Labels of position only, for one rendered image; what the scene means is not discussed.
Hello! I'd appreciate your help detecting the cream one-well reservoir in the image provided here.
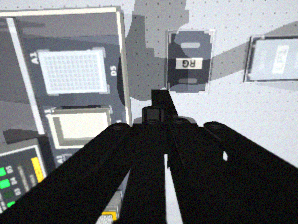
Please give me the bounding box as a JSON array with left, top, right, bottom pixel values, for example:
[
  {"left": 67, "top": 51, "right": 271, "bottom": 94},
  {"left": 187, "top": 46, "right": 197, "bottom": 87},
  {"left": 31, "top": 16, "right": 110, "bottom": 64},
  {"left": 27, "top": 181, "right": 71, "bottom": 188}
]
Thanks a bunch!
[{"left": 48, "top": 107, "right": 112, "bottom": 149}]

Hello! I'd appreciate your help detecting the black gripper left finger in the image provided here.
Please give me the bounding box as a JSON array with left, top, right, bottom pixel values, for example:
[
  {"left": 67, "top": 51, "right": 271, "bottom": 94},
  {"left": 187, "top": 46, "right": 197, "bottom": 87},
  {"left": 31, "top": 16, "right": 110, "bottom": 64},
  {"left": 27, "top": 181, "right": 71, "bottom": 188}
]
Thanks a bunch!
[{"left": 0, "top": 89, "right": 168, "bottom": 224}]

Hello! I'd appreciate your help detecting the grey base plate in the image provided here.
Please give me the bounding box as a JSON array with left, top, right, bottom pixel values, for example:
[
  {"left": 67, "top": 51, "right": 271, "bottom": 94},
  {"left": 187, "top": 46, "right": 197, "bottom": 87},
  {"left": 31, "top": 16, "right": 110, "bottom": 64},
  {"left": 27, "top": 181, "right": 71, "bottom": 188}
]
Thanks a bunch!
[{"left": 0, "top": 0, "right": 298, "bottom": 167}]

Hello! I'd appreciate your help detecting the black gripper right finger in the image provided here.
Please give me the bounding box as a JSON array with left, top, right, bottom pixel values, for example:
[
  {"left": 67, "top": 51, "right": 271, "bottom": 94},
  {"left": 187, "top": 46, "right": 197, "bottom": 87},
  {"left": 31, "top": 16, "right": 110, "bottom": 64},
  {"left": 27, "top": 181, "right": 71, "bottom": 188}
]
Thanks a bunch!
[{"left": 160, "top": 89, "right": 298, "bottom": 224}]

